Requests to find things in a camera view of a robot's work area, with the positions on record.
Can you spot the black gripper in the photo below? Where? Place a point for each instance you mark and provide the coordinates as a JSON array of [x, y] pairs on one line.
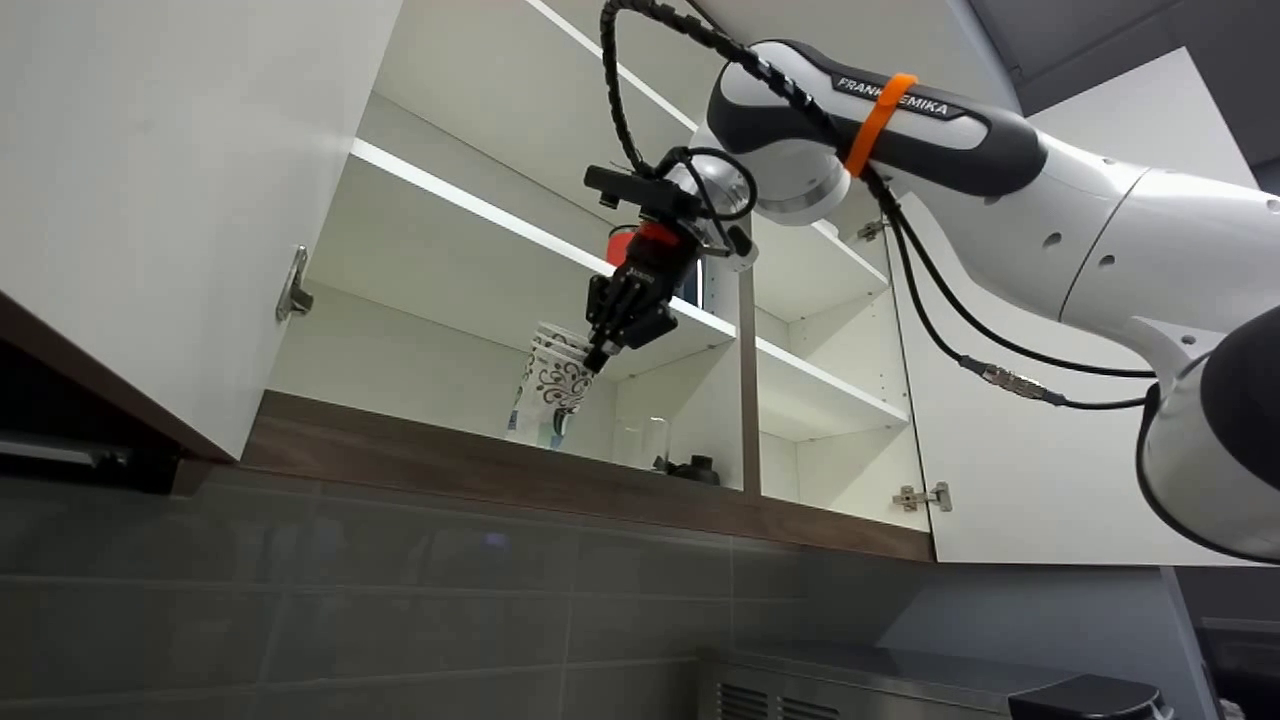
[[642, 290]]

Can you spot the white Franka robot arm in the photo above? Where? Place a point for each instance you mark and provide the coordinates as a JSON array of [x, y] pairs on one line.
[[1064, 227]]

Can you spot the wooden cabinet trim panel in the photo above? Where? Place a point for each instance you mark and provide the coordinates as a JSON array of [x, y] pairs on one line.
[[532, 483]]

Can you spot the white cabinet door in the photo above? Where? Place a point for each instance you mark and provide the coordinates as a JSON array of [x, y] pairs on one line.
[[161, 187], [1014, 455]]

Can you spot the small black object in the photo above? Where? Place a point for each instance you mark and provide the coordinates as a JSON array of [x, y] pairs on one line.
[[689, 469]]

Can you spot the metal door hinge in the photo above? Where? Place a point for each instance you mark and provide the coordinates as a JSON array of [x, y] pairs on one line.
[[873, 231], [923, 496], [292, 290]]

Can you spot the black appliance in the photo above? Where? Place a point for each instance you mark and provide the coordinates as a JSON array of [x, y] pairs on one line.
[[1080, 699]]

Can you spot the grey cabinet divider post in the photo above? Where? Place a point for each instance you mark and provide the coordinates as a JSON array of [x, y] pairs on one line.
[[750, 387]]

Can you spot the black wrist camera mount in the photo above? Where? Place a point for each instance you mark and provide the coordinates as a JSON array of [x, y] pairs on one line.
[[632, 191]]

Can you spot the white open wall cabinet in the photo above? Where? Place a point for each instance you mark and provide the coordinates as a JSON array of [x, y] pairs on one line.
[[453, 266]]

